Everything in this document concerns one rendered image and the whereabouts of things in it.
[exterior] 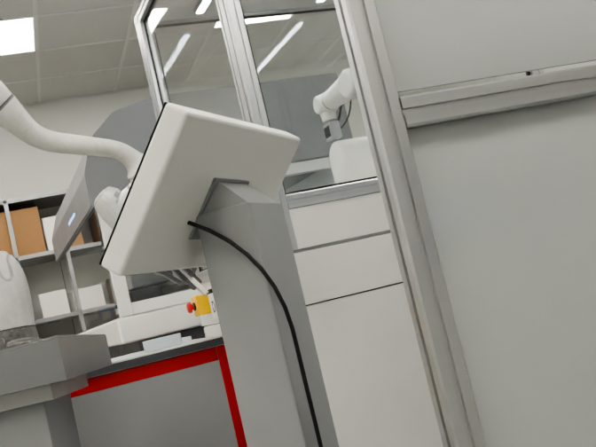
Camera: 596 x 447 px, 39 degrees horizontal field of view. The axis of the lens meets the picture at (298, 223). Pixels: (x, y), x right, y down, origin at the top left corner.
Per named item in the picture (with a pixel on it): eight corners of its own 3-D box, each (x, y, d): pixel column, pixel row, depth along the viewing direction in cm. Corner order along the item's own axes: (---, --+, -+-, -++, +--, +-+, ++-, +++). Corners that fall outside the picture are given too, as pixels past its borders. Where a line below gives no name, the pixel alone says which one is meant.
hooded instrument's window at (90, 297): (118, 317, 332) (94, 207, 336) (74, 335, 497) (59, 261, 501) (371, 261, 374) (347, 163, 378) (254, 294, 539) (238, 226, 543)
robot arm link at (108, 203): (123, 242, 252) (153, 211, 253) (85, 207, 250) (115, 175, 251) (126, 239, 263) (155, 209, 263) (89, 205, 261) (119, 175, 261)
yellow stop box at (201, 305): (198, 316, 290) (193, 295, 290) (192, 317, 296) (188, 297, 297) (211, 312, 292) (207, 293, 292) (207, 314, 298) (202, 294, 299)
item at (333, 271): (297, 307, 213) (284, 252, 214) (202, 326, 308) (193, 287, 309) (588, 237, 248) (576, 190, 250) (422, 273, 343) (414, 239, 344)
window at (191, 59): (276, 238, 223) (197, -99, 231) (200, 272, 302) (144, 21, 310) (278, 237, 223) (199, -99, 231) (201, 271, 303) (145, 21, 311)
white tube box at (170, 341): (145, 353, 277) (142, 341, 277) (146, 352, 285) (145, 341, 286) (181, 344, 278) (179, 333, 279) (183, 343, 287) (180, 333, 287)
